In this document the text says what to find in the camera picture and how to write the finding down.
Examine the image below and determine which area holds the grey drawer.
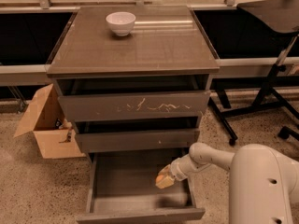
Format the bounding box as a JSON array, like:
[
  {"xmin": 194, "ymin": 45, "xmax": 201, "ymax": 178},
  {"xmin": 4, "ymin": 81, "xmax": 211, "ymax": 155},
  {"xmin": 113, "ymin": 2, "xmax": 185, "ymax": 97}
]
[
  {"xmin": 57, "ymin": 77, "xmax": 211, "ymax": 123},
  {"xmin": 76, "ymin": 117, "xmax": 199, "ymax": 153},
  {"xmin": 76, "ymin": 148, "xmax": 205, "ymax": 224}
]

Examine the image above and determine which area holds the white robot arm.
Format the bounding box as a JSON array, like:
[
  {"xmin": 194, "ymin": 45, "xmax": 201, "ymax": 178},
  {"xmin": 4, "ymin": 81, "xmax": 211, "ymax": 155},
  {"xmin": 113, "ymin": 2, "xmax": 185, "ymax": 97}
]
[{"xmin": 156, "ymin": 143, "xmax": 299, "ymax": 224}]

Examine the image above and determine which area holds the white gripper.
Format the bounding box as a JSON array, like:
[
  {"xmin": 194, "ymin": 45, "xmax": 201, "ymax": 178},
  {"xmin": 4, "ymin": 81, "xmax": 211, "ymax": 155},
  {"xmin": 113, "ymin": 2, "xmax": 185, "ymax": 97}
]
[{"xmin": 155, "ymin": 158, "xmax": 191, "ymax": 189}]

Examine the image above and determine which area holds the open cardboard box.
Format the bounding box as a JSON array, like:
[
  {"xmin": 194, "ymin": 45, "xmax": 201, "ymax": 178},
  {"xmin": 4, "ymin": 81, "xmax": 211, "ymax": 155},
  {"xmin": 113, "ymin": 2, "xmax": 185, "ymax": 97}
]
[{"xmin": 14, "ymin": 84, "xmax": 84, "ymax": 159}]

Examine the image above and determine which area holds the grey bottom drawer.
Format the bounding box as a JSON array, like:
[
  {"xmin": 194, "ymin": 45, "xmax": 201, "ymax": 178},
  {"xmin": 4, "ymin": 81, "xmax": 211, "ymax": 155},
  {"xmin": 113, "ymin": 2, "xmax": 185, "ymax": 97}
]
[{"xmin": 76, "ymin": 148, "xmax": 205, "ymax": 224}]

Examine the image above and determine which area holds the grey drawer cabinet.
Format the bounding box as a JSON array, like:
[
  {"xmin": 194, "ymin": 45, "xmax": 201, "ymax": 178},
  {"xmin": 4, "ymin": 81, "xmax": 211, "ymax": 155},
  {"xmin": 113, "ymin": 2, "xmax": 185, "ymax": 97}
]
[{"xmin": 46, "ymin": 5, "xmax": 221, "ymax": 166}]

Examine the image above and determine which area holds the orange fruit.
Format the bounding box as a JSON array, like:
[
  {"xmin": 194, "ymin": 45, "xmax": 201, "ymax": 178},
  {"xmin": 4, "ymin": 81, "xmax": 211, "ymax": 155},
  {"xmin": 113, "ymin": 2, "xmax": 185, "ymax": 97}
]
[{"xmin": 156, "ymin": 175, "xmax": 164, "ymax": 184}]

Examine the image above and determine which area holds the grey middle drawer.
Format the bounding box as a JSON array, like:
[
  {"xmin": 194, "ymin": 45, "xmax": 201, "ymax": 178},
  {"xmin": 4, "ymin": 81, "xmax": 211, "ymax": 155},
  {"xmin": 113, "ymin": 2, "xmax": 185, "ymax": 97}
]
[{"xmin": 76, "ymin": 117, "xmax": 199, "ymax": 153}]

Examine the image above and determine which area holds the white ceramic bowl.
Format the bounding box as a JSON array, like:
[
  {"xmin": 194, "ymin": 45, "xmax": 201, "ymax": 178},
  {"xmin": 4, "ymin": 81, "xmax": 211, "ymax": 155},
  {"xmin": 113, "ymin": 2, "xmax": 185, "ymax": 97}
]
[{"xmin": 106, "ymin": 12, "xmax": 135, "ymax": 36}]

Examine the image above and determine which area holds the grey top drawer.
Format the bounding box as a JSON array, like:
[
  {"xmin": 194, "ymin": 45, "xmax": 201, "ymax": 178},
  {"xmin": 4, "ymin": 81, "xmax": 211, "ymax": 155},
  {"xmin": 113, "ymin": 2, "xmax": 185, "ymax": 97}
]
[{"xmin": 57, "ymin": 77, "xmax": 211, "ymax": 123}]

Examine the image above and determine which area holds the black office chair base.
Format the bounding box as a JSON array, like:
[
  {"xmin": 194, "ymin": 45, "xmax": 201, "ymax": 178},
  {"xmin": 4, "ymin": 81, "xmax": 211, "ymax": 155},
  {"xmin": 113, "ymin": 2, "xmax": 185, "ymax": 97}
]
[{"xmin": 278, "ymin": 126, "xmax": 299, "ymax": 140}]

